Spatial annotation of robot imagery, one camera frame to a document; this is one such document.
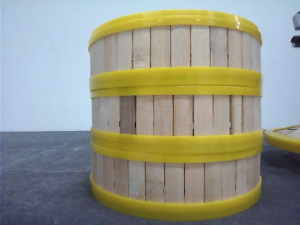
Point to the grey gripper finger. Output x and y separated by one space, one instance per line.
295 41

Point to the yellow rimmed steamer lid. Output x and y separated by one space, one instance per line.
286 138

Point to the bamboo steamer basket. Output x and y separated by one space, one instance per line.
175 52
184 128
176 192

